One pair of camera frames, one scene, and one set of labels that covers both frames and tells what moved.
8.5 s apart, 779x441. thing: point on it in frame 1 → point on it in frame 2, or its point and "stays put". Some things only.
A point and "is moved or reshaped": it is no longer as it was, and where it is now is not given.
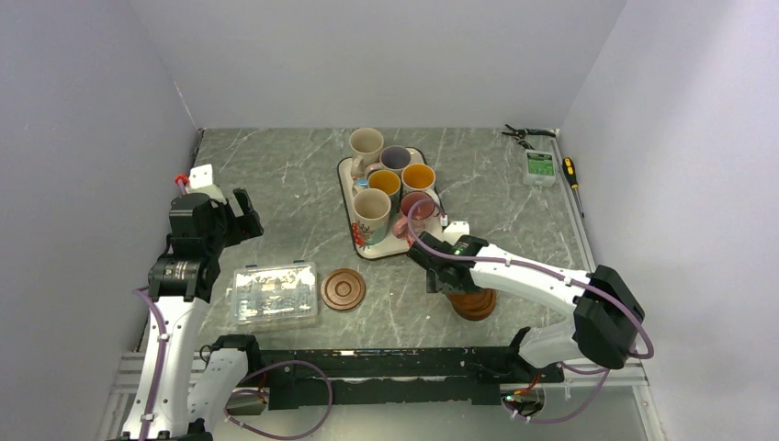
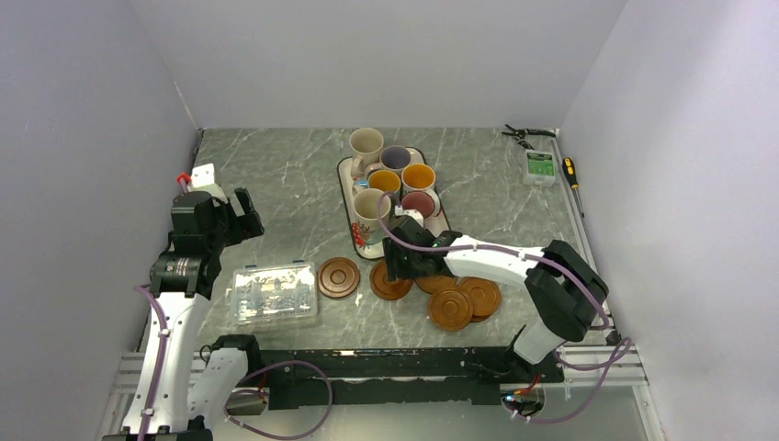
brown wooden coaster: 343,289 is moved or reshaped
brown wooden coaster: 474,306 is moved or reshaped
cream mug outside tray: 366,144 stays put
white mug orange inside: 418,177 stays put
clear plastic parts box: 275,295 stays put
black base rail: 314,379 stays put
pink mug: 420,215 stays put
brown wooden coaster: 482,300 → 388,289
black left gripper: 243,226 stays put
